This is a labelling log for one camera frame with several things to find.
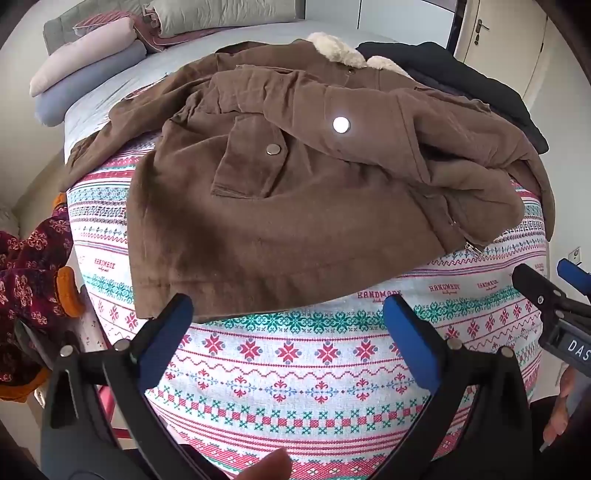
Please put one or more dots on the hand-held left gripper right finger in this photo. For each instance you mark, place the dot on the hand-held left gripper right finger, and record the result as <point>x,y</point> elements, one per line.
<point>411,344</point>

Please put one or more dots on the wall socket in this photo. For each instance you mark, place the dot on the wall socket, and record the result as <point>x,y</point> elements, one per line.
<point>575,254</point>

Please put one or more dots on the patterned white red blanket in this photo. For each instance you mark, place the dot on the patterned white red blanket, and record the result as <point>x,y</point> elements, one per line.
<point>300,369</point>

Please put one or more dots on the white door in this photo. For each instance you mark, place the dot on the white door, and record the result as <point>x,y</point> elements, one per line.
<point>503,46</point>

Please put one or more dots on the person's left hand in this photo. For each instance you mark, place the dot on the person's left hand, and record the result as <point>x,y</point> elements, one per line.
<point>263,468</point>

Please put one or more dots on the blue pillow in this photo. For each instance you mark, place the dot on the blue pillow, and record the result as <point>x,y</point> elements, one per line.
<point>83,87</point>

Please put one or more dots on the dark red patterned garment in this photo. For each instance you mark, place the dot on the dark red patterned garment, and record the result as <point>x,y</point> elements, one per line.
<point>27,277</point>

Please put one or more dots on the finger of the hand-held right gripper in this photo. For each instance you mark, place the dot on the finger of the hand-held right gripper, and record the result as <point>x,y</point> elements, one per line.
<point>577,277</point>
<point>538,288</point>

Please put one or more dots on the pink striped pillow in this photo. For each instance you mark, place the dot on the pink striped pillow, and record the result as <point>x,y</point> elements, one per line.
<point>147,34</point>

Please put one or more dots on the black padded jacket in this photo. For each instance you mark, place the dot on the black padded jacket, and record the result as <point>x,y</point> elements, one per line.
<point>461,69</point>

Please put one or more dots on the grey pillow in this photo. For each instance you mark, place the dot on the grey pillow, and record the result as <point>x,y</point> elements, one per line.
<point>221,16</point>

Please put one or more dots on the person's right hand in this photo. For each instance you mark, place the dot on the person's right hand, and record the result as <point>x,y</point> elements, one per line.
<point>561,415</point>

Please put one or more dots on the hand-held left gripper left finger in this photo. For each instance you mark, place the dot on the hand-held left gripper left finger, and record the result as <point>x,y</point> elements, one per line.
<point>168,339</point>

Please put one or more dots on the brown fur-collared jacket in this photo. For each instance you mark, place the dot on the brown fur-collared jacket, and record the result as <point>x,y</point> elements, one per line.
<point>277,207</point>

